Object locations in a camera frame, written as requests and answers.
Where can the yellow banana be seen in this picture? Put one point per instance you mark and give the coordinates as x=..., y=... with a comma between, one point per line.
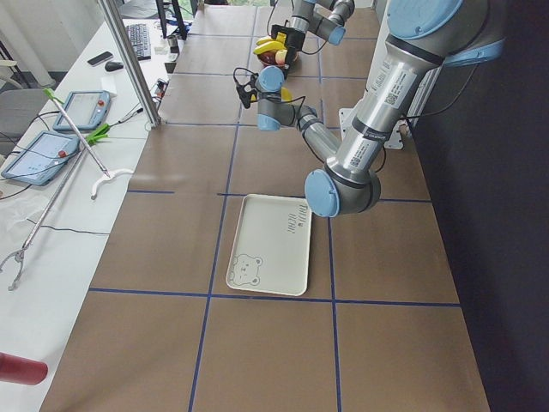
x=266, y=39
x=269, y=47
x=286, y=95

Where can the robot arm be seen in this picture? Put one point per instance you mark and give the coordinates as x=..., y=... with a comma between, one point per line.
x=423, y=35
x=325, y=19

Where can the brown wicker basket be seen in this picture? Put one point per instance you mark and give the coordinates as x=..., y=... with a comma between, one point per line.
x=280, y=66

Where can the white bear tray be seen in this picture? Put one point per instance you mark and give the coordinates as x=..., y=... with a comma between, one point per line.
x=271, y=248

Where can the dark red apple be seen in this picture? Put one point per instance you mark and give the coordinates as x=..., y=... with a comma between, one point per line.
x=268, y=57

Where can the pale green pink apple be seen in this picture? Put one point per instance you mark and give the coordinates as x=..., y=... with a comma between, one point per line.
x=280, y=57

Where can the metal cup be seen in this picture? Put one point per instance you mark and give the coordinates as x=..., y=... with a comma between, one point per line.
x=172, y=42

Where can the far blue teach pendant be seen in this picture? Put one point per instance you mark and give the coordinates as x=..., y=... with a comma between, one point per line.
x=87, y=109

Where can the blue teach pendant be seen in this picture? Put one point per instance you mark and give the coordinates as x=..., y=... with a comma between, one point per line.
x=43, y=158
x=87, y=109

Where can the black computer mouse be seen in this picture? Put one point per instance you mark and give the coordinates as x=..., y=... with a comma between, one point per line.
x=113, y=66

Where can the black keyboard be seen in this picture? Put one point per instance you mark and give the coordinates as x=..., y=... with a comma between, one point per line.
x=139, y=38

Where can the black smartphone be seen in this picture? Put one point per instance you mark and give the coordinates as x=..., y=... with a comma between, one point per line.
x=100, y=58

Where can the near blue teach pendant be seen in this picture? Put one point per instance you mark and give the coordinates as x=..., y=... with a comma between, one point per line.
x=43, y=158

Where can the long metal reacher grabber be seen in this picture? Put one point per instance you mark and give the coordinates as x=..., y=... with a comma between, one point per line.
x=19, y=255

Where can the red cylinder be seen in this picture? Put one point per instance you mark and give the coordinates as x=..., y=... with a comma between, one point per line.
x=24, y=371

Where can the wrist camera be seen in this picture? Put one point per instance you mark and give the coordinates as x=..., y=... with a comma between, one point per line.
x=247, y=94
x=285, y=36

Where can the green handled reacher grabber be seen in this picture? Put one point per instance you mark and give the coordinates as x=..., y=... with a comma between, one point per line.
x=81, y=137

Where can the aluminium frame post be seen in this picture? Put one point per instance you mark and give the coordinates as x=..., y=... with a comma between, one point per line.
x=131, y=64

